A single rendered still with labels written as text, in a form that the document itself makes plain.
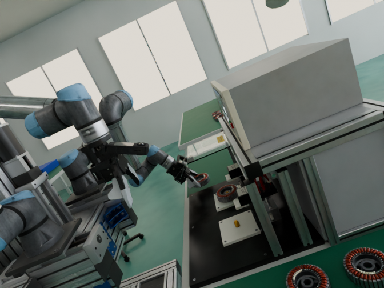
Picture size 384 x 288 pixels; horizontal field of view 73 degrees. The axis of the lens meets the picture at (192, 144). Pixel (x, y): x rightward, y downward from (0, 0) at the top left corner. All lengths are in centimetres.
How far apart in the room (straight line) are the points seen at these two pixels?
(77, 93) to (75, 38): 536
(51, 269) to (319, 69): 117
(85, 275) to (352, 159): 102
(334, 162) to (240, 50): 499
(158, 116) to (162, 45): 148
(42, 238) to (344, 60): 119
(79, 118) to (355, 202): 83
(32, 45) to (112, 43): 160
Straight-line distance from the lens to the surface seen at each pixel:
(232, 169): 123
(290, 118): 87
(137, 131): 592
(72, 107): 73
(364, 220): 100
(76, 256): 115
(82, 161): 158
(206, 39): 565
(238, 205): 104
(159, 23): 569
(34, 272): 126
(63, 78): 620
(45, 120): 78
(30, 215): 115
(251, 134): 84
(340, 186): 89
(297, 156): 78
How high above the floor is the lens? 143
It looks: 16 degrees down
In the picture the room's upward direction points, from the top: 25 degrees counter-clockwise
